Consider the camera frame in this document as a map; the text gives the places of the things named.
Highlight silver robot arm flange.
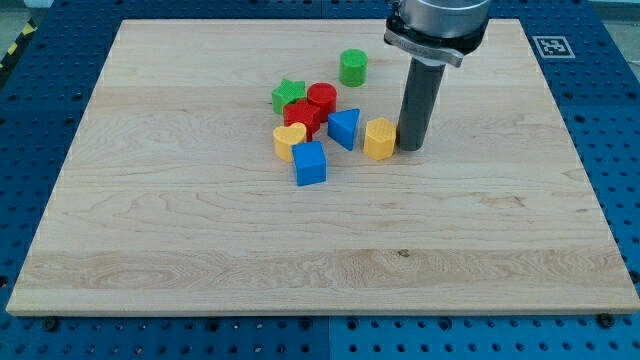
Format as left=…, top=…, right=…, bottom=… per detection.
left=384, top=0, right=491, bottom=67

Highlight blue triangle block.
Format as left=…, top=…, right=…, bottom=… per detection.
left=328, top=108, right=360, bottom=151

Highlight blue cube block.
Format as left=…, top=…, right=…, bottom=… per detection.
left=292, top=141, right=327, bottom=186

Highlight yellow heart block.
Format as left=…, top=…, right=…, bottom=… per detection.
left=272, top=122, right=307, bottom=163

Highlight red star block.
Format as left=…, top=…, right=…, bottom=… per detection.
left=283, top=99, right=320, bottom=142

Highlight yellow hexagon block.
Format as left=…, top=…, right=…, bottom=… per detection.
left=363, top=117, right=396, bottom=160

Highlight red cylinder block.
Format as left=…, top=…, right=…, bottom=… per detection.
left=307, top=82, right=338, bottom=123

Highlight green star block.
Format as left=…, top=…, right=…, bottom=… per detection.
left=271, top=78, right=306, bottom=114

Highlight green cylinder block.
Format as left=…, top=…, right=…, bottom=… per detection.
left=339, top=48, right=368, bottom=87

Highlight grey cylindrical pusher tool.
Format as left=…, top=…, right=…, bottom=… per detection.
left=396, top=58, right=445, bottom=151

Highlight light wooden board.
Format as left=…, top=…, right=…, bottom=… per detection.
left=7, top=20, right=639, bottom=317

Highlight white fiducial marker tag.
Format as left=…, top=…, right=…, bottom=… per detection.
left=533, top=35, right=575, bottom=59

